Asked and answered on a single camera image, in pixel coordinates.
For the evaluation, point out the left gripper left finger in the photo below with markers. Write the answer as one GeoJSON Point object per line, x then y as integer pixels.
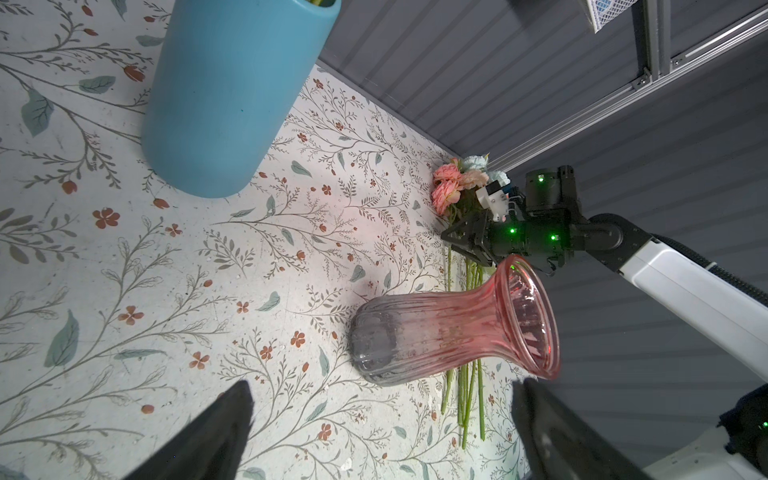
{"type": "Point", "coordinates": [210, 446]}

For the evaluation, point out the white wire mesh basket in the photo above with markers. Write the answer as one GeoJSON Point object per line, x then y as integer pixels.
{"type": "Point", "coordinates": [602, 12]}

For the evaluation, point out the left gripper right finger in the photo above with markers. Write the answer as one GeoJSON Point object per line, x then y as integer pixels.
{"type": "Point", "coordinates": [558, 444]}

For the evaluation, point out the pink glass vase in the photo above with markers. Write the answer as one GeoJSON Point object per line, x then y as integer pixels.
{"type": "Point", "coordinates": [396, 339]}

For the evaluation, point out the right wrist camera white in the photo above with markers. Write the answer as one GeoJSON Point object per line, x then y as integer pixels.
{"type": "Point", "coordinates": [501, 201]}

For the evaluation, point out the bunch of artificial flowers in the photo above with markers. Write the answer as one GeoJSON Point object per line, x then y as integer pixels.
{"type": "Point", "coordinates": [454, 197]}

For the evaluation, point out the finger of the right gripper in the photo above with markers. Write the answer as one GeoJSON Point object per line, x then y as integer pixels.
{"type": "Point", "coordinates": [479, 252]}
{"type": "Point", "coordinates": [474, 228]}

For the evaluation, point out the teal ceramic vase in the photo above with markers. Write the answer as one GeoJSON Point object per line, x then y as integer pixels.
{"type": "Point", "coordinates": [227, 77]}

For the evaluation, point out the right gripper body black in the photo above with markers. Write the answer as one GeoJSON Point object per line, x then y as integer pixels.
{"type": "Point", "coordinates": [551, 227]}

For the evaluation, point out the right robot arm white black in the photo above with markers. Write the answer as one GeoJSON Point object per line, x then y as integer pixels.
{"type": "Point", "coordinates": [727, 310]}

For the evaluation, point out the floral table mat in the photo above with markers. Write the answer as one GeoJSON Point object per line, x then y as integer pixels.
{"type": "Point", "coordinates": [128, 306]}

